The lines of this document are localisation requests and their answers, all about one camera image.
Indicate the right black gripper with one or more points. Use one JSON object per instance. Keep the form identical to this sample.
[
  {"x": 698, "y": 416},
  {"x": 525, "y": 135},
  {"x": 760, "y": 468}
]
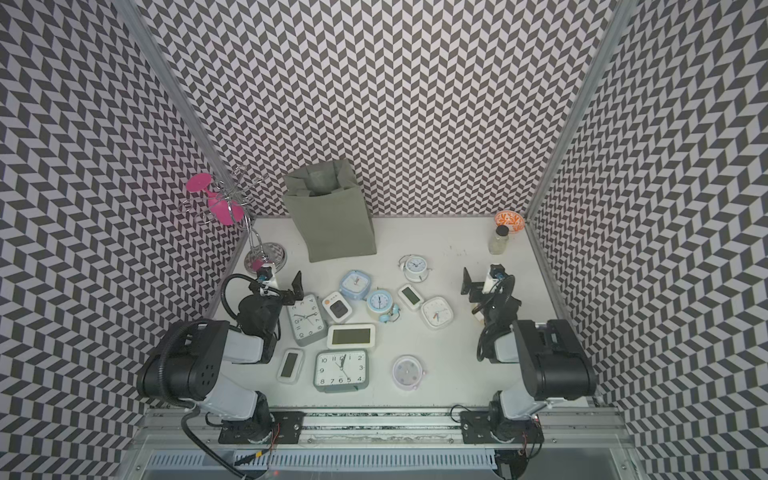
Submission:
[{"x": 477, "y": 288}]

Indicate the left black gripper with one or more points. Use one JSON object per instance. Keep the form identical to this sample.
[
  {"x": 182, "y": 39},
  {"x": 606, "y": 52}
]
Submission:
[{"x": 298, "y": 291}]

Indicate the white square analog clock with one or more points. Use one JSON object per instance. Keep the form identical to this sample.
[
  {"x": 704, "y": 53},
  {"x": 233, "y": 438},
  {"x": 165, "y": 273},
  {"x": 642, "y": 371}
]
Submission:
[{"x": 437, "y": 313}]

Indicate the white twin-bell alarm clock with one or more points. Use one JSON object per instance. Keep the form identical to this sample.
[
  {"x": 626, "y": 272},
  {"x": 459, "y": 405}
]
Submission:
[{"x": 414, "y": 268}]

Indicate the green canvas bag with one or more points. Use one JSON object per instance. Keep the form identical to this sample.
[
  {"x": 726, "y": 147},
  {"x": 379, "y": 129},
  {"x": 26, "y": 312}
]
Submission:
[{"x": 329, "y": 210}]

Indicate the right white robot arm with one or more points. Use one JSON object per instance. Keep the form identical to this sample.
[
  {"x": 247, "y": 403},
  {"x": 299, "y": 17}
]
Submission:
[{"x": 552, "y": 363}]

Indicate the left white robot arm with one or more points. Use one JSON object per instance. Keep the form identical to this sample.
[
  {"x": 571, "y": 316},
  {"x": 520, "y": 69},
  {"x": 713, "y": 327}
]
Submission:
[{"x": 184, "y": 369}]

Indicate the grey-green tall analog clock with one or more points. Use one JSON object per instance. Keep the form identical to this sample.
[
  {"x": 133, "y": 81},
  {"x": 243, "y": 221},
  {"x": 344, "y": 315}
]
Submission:
[{"x": 306, "y": 320}]

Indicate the white orange digital clock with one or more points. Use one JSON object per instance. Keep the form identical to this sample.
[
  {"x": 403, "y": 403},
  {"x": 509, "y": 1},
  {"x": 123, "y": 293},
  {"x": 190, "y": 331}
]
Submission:
[{"x": 337, "y": 307}]

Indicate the small white digital clock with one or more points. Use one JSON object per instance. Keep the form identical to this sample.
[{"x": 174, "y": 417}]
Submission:
[{"x": 411, "y": 297}]

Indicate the light blue square clock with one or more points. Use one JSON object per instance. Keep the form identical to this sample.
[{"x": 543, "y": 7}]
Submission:
[{"x": 355, "y": 285}]

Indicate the white wide digital clock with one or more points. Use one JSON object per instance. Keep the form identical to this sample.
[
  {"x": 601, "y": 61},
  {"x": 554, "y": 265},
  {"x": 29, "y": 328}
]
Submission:
[{"x": 351, "y": 336}]

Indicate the blue round twin-bell clock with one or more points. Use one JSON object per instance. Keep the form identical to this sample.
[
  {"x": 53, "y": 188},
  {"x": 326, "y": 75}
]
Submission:
[{"x": 380, "y": 305}]

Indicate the small grey digital clock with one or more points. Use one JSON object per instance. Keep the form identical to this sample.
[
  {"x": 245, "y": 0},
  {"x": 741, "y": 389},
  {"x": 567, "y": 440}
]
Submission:
[{"x": 290, "y": 366}]

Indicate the grey-green large analog clock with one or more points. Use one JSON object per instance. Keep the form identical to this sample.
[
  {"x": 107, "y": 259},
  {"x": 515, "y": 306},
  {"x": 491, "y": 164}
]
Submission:
[{"x": 338, "y": 371}]

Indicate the small glass bottle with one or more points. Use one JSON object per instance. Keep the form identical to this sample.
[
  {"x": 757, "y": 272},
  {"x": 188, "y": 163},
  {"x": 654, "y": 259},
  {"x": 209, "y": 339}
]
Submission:
[{"x": 499, "y": 240}]

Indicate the orange patterned bowl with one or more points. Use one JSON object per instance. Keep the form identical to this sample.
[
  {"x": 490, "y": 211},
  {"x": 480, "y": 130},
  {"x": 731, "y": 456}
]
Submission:
[{"x": 514, "y": 221}]

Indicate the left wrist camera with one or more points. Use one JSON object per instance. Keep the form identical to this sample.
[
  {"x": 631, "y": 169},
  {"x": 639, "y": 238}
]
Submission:
[{"x": 265, "y": 276}]

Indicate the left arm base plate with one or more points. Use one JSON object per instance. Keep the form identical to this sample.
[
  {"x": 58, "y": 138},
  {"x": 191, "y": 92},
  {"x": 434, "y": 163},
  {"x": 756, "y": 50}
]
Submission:
[{"x": 260, "y": 429}]

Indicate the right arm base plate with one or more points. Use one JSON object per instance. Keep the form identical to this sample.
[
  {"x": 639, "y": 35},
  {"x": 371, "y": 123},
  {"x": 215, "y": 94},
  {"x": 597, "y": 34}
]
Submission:
[{"x": 480, "y": 427}]

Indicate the aluminium front rail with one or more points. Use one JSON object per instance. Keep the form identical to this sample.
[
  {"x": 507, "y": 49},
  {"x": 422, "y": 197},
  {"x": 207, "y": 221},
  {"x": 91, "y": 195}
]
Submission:
[{"x": 562, "y": 426}]

